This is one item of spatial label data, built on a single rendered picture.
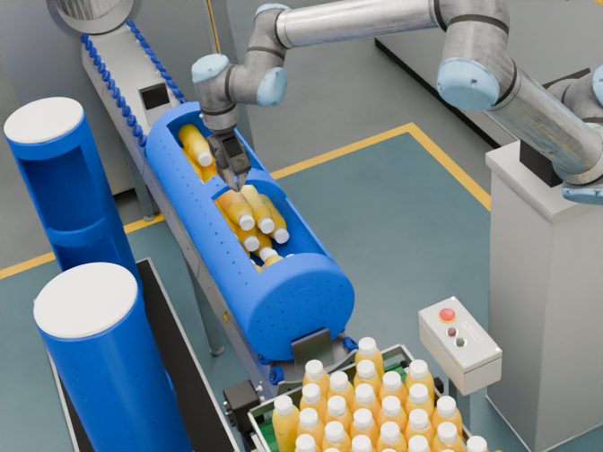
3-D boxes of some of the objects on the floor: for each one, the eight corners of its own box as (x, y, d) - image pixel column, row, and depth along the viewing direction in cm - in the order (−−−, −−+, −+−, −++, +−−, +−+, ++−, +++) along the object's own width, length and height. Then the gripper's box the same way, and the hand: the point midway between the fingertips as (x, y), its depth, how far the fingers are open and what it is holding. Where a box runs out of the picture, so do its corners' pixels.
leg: (221, 343, 354) (189, 227, 314) (226, 352, 350) (195, 236, 310) (208, 349, 353) (174, 232, 313) (213, 358, 349) (179, 241, 309)
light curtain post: (270, 247, 396) (195, -135, 287) (275, 254, 392) (200, -131, 283) (257, 251, 395) (178, -131, 286) (263, 258, 391) (183, -126, 282)
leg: (153, 212, 426) (120, 104, 386) (157, 219, 422) (124, 110, 382) (142, 217, 425) (108, 108, 385) (145, 223, 421) (111, 115, 380)
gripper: (231, 106, 220) (245, 173, 233) (197, 117, 218) (214, 185, 231) (243, 122, 213) (257, 189, 227) (209, 134, 211) (224, 202, 225)
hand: (238, 189), depth 226 cm, fingers closed
